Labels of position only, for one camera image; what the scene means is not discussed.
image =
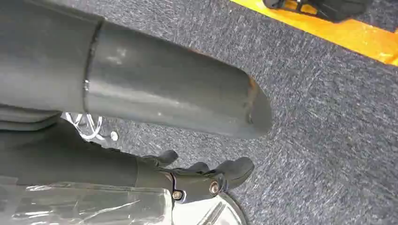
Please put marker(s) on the silver round metal plate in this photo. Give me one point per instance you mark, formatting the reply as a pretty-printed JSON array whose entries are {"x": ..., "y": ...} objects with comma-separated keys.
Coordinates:
[{"x": 199, "y": 214}]

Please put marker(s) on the black robot foot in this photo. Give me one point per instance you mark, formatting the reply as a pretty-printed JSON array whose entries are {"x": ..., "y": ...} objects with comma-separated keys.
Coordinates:
[{"x": 335, "y": 8}]

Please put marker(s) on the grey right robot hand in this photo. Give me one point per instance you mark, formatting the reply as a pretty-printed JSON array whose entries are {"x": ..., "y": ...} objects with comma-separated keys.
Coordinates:
[{"x": 161, "y": 90}]

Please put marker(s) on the yellow floor tape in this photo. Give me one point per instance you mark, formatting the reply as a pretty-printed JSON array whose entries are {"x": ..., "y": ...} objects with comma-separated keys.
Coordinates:
[{"x": 348, "y": 34}]

